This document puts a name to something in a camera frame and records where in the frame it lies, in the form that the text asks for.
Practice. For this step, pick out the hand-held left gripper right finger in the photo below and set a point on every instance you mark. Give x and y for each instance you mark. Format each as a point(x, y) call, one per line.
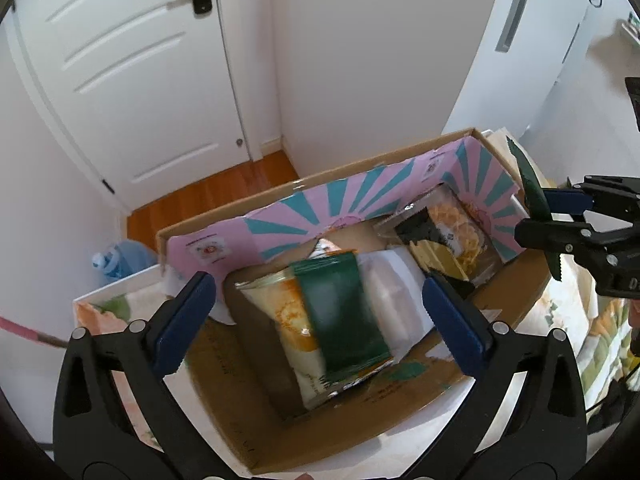
point(455, 325)

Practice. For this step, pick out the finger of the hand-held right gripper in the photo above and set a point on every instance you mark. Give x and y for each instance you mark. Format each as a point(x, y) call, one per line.
point(550, 235)
point(567, 200)

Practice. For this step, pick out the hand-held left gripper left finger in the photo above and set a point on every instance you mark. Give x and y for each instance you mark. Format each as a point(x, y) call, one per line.
point(185, 325)

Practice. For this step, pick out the dark green snack packet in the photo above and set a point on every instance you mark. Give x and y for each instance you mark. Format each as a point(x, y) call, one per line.
point(345, 320)
point(532, 190)

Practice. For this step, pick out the white snack packet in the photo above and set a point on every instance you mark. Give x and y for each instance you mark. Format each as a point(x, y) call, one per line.
point(390, 290)

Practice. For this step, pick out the round noodle snack packet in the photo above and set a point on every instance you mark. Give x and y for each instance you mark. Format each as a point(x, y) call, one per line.
point(467, 240)

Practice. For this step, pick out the printed cardboard box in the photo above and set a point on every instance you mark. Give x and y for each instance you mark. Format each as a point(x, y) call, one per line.
point(400, 402)

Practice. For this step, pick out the black gold snack packet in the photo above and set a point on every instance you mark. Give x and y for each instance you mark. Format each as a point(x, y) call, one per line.
point(417, 230)

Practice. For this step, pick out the orange bread packet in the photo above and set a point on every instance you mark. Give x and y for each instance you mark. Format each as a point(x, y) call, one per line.
point(295, 330)

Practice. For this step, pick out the blue water bottle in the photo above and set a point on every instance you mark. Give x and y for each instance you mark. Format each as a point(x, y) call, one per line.
point(122, 260)

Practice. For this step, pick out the white panelled door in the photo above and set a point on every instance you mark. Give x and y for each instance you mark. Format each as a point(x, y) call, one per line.
point(125, 85)

